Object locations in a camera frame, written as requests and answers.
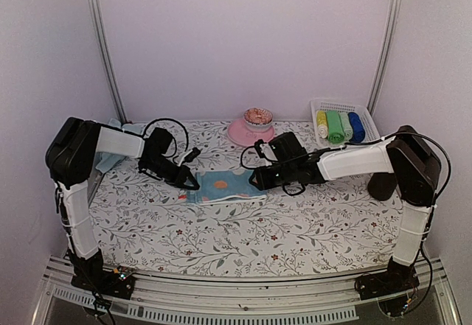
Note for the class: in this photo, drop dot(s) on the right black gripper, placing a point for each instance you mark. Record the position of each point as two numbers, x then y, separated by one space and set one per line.
264 183

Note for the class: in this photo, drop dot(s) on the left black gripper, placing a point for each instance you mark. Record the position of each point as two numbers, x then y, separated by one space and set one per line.
183 170

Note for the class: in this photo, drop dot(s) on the blue orange dotted towel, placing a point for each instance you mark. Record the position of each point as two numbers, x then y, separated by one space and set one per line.
220 187

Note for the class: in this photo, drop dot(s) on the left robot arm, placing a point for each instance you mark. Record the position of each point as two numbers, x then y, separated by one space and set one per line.
70 159

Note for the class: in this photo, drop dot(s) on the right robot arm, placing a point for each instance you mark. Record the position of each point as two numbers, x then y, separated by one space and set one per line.
406 155

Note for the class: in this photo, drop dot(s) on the yellow rolled towel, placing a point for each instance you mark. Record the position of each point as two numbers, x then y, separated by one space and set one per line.
321 123

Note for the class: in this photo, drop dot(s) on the patterned bowl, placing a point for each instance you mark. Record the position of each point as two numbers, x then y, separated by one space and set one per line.
258 119

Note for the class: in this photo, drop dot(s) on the pale green rolled towel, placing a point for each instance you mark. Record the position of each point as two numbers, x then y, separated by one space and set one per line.
346 126

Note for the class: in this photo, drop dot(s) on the pink plate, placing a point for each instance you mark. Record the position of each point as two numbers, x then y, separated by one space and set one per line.
241 135

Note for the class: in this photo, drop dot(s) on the blue rolled towel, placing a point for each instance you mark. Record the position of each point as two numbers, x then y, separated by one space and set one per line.
358 129

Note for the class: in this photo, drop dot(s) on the white plastic basket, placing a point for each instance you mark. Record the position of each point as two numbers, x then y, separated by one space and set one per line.
322 104

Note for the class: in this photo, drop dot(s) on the dark brown cup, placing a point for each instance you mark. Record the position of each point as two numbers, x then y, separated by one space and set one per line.
382 185

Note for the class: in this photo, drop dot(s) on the light blue towel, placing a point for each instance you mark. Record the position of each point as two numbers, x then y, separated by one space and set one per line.
107 161

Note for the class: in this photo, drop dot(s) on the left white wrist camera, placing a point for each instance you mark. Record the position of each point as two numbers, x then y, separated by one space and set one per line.
190 155

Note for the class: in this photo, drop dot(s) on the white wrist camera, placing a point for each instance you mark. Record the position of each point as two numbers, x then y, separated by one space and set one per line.
264 151
190 155

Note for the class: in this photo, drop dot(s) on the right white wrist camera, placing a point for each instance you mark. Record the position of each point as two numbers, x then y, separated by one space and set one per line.
264 151

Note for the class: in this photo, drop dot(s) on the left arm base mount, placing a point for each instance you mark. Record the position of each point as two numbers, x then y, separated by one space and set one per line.
103 282

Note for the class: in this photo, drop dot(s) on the aluminium front rail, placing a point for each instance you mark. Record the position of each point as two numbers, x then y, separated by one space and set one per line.
160 298

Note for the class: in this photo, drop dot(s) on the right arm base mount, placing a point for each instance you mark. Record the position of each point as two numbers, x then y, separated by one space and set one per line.
395 279

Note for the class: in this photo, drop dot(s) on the right aluminium post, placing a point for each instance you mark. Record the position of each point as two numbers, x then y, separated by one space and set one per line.
388 39

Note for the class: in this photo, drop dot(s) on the aluminium post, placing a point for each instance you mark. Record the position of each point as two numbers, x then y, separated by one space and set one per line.
99 28
388 39

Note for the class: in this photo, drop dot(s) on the left aluminium post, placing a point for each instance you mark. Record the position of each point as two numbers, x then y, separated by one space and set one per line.
99 28

